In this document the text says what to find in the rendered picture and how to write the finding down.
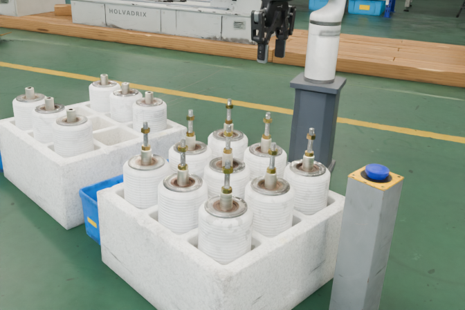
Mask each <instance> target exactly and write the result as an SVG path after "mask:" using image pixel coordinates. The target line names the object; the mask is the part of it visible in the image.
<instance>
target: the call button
mask: <svg viewBox="0 0 465 310"><path fill-rule="evenodd" d="M365 172H366V173H367V176H368V177H370V178H371V179H376V180H383V179H385V178H386V177H387V176H388V175H389V172H390V171H389V169H388V168H387V167H386V166H384V165H380V164H375V163H373V164H369V165H366V167H365Z"/></svg>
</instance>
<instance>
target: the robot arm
mask: <svg viewBox="0 0 465 310"><path fill-rule="evenodd" d="M288 1H293V0H262V5H261V8H260V10H258V11H257V10H252V11H251V40H252V41H254V42H257V45H258V46H257V61H258V62H259V63H264V64H265V63H267V62H268V49H269V45H268V43H269V41H270V38H271V35H272V34H273V33H274V32H275V35H276V37H277V39H276V40H275V56H276V57H280V58H283V57H285V50H286V40H287V39H288V38H289V35H292V34H293V27H294V22H295V12H296V7H295V6H289V2H288ZM345 3H346V0H329V1H328V3H327V5H326V6H324V7H323V8H321V9H319V10H316V11H314V12H312V13H311V14H310V19H309V33H308V41H307V54H306V62H305V69H304V80H305V81H307V82H310V83H314V84H331V83H333V82H334V78H335V72H336V62H337V56H338V45H339V39H340V27H341V21H342V18H343V15H344V11H345ZM289 24H290V25H289ZM288 28H289V29H288ZM256 30H258V34H257V35H256ZM264 33H266V37H264Z"/></svg>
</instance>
